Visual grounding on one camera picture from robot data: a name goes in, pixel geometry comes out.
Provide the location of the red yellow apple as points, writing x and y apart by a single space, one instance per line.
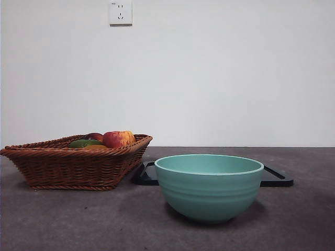
117 138

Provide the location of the brown wicker basket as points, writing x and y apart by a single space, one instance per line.
68 167

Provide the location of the dark red plum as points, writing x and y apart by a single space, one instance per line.
94 136

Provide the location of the green avocado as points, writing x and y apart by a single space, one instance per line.
83 143

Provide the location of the teal ribbed bowl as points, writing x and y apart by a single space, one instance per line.
209 193

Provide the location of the dark rectangular tray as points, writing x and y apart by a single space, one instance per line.
274 179

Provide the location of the white wall socket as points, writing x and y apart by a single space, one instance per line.
121 13

